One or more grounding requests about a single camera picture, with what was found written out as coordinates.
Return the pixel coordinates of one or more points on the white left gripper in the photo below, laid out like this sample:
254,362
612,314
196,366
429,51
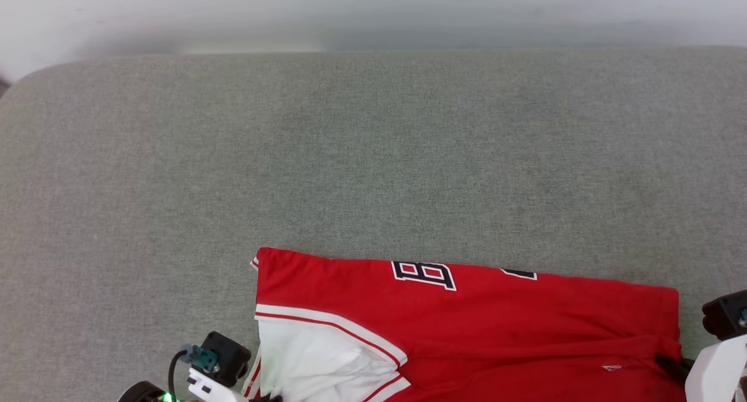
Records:
213,390

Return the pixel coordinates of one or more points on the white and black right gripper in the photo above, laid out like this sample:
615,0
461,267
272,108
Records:
721,373

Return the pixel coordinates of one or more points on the red and white basketball jersey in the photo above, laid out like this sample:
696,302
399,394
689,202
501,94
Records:
496,343

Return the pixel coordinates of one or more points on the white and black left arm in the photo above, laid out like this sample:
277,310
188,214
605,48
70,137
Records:
143,393

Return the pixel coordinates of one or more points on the grey fabric sofa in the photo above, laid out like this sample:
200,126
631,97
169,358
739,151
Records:
373,157

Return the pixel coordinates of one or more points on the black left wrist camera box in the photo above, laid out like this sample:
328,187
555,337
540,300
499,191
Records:
230,355

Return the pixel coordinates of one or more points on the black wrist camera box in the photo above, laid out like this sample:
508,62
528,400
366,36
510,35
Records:
230,355
723,314

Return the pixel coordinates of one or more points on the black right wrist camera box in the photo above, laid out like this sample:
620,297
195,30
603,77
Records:
723,314

